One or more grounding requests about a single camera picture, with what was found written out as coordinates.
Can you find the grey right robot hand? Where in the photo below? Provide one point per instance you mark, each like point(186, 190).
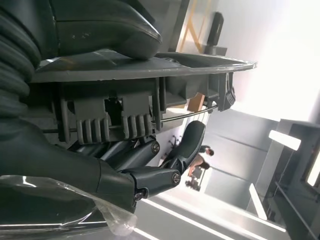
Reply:
point(62, 162)

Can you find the clear plastic film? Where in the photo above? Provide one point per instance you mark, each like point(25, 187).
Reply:
point(75, 205)

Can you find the black case with yellow mark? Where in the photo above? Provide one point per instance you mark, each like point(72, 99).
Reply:
point(215, 28)

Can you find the ceiling light panel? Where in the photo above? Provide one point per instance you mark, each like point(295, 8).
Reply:
point(284, 140)
point(257, 202)
point(315, 170)

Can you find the brown cardboard box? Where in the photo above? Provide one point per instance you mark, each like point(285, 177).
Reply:
point(196, 103)

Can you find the person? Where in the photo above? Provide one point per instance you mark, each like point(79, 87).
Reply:
point(198, 164)
point(207, 151)

